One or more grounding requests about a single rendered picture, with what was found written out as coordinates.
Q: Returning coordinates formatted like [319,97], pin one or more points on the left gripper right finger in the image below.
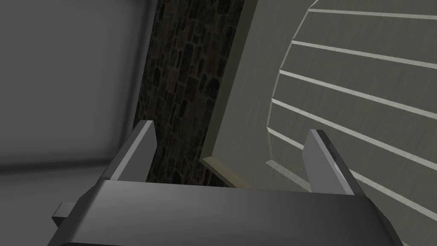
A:
[324,167]

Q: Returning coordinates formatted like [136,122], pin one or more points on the grey-green panelled door leaf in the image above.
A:
[341,89]

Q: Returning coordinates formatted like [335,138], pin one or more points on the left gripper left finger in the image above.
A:
[135,157]

